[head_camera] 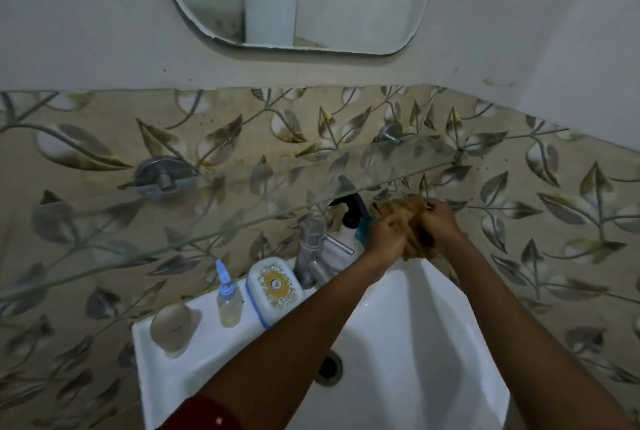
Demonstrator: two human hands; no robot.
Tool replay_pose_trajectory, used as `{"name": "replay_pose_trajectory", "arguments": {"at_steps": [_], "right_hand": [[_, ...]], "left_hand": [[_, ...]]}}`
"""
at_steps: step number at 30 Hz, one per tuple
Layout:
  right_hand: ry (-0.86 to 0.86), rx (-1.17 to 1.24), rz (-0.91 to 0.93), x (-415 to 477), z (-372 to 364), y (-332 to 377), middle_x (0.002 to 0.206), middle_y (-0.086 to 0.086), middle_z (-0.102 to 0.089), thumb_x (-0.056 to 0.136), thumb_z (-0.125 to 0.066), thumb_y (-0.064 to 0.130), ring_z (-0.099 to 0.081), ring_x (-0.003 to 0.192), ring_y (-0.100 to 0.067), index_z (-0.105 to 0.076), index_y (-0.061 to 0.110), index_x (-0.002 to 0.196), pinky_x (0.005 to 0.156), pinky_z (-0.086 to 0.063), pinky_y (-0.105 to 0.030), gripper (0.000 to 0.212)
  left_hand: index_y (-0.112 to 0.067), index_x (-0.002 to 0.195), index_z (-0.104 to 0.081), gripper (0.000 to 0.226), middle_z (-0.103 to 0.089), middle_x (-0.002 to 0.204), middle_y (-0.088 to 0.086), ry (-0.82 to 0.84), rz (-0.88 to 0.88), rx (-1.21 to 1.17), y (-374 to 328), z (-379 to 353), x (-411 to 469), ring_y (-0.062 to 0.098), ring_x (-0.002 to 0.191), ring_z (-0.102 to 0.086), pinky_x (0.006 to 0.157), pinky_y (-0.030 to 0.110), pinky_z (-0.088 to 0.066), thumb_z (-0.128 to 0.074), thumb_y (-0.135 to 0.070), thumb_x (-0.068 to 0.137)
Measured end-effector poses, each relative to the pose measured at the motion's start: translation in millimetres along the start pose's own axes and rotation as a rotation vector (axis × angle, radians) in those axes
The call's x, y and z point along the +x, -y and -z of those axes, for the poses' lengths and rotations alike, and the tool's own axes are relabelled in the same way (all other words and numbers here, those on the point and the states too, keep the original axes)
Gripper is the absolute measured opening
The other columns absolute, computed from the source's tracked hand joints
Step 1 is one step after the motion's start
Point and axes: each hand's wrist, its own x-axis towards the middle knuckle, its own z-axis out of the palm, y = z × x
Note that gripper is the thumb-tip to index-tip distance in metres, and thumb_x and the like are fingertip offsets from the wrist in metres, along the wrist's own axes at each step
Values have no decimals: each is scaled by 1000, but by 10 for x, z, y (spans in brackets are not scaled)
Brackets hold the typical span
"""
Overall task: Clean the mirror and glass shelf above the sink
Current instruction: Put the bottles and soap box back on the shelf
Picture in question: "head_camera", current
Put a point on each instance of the glass wall shelf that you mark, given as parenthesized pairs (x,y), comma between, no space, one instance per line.
(200,215)

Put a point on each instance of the brown cleaning cloth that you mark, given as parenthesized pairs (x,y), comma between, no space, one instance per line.
(414,230)

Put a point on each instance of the white spray bottle black trigger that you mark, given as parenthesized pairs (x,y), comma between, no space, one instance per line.
(350,230)

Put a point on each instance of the chrome shelf bracket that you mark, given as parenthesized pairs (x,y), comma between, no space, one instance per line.
(160,177)
(391,133)

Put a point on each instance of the white ceramic sink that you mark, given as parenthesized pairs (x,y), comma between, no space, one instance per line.
(400,359)

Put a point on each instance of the person's left fingers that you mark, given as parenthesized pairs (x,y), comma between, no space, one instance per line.
(397,240)

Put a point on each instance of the person's left hand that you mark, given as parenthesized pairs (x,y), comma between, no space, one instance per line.
(384,241)

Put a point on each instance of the person's right forearm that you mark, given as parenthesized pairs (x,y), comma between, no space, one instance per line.
(520,339)

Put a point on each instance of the white soap box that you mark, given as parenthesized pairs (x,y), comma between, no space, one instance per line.
(274,290)

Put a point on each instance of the small clear pump bottle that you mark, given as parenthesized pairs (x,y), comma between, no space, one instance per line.
(228,299)

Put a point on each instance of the person's right hand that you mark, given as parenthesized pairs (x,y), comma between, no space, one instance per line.
(442,222)

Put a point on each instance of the person's right fingers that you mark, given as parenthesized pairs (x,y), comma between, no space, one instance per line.
(430,212)

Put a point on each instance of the beige soap bar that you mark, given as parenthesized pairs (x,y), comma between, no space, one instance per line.
(171,328)

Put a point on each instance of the red sleeve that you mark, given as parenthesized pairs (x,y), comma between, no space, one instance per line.
(205,414)

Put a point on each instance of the person's left forearm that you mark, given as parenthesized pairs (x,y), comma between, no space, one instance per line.
(280,344)

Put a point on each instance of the chrome faucet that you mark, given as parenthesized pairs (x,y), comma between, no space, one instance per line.
(312,252)

